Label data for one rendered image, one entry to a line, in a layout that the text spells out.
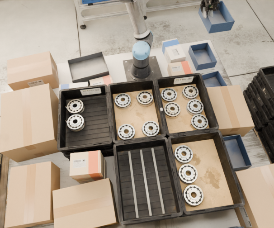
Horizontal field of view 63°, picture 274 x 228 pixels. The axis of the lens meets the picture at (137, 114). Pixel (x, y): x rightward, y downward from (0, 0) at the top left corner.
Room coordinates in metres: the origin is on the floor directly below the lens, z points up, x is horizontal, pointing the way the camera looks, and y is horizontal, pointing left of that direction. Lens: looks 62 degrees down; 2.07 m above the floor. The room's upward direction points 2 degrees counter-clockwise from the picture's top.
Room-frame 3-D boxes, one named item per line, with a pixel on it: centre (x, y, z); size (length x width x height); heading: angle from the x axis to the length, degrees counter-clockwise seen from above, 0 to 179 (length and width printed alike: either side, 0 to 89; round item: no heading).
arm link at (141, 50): (1.08, -0.04, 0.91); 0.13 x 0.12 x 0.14; 168
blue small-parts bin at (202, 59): (1.20, -0.52, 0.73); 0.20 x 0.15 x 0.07; 11
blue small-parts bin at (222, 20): (1.20, -0.52, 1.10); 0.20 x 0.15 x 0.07; 10
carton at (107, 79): (0.94, 0.24, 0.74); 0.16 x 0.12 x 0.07; 106
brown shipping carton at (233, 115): (0.68, -0.58, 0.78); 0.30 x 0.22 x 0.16; 3
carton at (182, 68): (1.06, -0.33, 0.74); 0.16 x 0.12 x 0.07; 99
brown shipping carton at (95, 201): (0.13, 0.29, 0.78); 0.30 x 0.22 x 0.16; 101
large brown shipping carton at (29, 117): (0.64, 0.66, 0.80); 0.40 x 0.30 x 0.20; 14
